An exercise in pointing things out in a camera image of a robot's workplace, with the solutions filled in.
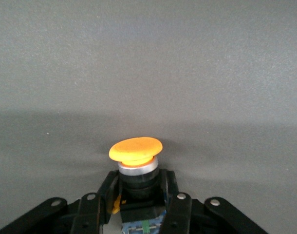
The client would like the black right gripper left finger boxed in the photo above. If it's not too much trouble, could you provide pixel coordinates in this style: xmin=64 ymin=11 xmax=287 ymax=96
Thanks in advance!
xmin=0 ymin=170 xmax=120 ymax=234

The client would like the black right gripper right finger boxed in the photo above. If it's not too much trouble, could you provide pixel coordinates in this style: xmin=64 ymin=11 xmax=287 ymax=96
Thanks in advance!
xmin=160 ymin=169 xmax=271 ymax=234

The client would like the yellow mushroom push button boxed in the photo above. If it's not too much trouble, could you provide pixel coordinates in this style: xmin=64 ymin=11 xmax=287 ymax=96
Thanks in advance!
xmin=109 ymin=136 xmax=168 ymax=234

